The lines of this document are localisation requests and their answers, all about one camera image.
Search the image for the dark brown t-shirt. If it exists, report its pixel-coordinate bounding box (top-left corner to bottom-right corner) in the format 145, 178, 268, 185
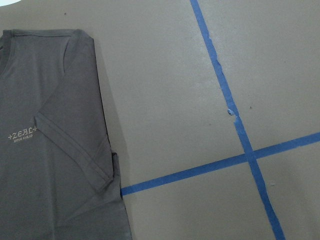
0, 29, 132, 240

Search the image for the blue tape line right lengthwise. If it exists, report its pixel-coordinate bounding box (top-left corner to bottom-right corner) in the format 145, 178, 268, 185
189, 0, 286, 240

